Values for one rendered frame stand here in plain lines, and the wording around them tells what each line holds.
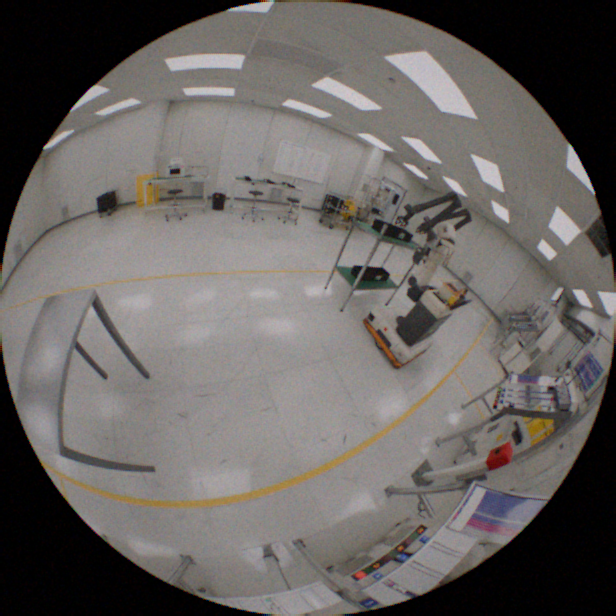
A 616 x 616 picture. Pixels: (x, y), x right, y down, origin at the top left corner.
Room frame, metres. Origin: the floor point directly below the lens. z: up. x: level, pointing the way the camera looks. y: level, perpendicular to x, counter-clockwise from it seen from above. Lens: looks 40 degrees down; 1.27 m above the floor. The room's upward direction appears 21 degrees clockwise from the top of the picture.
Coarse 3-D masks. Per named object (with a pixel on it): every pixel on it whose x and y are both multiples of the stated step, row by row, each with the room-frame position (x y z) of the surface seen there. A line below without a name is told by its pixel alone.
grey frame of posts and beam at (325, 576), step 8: (464, 480) -0.04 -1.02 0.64; (392, 488) -0.04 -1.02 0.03; (400, 488) -0.04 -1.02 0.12; (408, 488) -0.04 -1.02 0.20; (416, 488) -0.04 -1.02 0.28; (424, 488) -0.05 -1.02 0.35; (432, 488) -0.05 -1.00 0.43; (440, 488) -0.06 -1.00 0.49; (448, 488) -0.07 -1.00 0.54; (456, 488) -0.08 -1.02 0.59; (464, 488) -0.08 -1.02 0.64; (296, 544) -0.51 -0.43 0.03; (304, 552) -0.51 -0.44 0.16; (312, 560) -0.50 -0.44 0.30; (312, 568) -0.51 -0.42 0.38; (320, 568) -0.50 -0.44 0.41; (320, 576) -0.51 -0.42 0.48; (328, 576) -0.50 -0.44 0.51; (328, 584) -0.51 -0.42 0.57; (336, 584) -0.51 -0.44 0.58; (344, 592) -0.89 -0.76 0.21; (352, 600) -0.89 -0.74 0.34; (360, 608) -0.90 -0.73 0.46
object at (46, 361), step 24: (48, 312) -0.13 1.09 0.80; (72, 312) 0.00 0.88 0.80; (96, 312) 0.11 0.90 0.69; (48, 336) -0.18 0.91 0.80; (72, 336) -0.06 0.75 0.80; (120, 336) 0.15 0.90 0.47; (24, 360) -0.40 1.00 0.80; (48, 360) -0.22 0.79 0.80; (24, 384) -0.45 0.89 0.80; (48, 384) -0.28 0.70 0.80; (24, 408) -0.52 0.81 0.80; (48, 408) -0.33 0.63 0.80; (48, 432) -0.40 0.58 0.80; (72, 456) -0.39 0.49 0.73
